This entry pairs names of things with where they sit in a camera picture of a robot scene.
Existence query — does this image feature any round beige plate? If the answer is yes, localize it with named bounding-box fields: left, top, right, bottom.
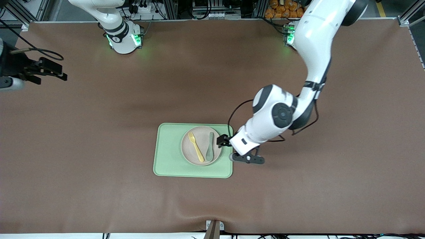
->
left=181, top=126, right=222, bottom=166

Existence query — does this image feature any yellow plastic fork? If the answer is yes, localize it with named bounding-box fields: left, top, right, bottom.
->
left=188, top=132, right=205, bottom=163

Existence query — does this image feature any pale green plastic spoon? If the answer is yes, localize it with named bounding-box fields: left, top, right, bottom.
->
left=206, top=132, right=215, bottom=162

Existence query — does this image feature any pale green rectangular tray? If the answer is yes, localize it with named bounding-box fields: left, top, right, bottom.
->
left=153, top=123, right=233, bottom=179

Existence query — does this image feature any brown table cover mat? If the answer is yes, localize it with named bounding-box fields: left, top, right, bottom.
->
left=0, top=18, right=425, bottom=234

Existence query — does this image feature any white power strip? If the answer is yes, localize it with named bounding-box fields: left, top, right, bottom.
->
left=132, top=4, right=154, bottom=14

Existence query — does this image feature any small grey electronics box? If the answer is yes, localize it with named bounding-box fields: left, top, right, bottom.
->
left=283, top=24, right=295, bottom=46

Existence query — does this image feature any long white connector strip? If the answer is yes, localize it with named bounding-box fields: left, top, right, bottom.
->
left=193, top=12, right=241, bottom=20

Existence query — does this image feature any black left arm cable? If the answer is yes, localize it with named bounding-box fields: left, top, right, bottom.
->
left=227, top=81, right=327, bottom=142

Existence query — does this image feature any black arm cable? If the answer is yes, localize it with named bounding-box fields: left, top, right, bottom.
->
left=0, top=19, right=64, bottom=62
left=227, top=81, right=327, bottom=142

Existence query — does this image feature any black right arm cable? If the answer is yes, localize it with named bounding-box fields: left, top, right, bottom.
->
left=0, top=19, right=64, bottom=62

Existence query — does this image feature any aluminium frame profile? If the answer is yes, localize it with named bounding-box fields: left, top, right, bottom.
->
left=398, top=7, right=425, bottom=27
left=0, top=0, right=50, bottom=32
left=167, top=0, right=178, bottom=20
left=254, top=0, right=268, bottom=19

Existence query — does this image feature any grey metal clamp bracket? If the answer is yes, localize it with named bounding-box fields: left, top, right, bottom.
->
left=206, top=220, right=225, bottom=231

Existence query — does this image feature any tan camera mount post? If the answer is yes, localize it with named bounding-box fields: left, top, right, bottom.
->
left=203, top=221, right=220, bottom=239

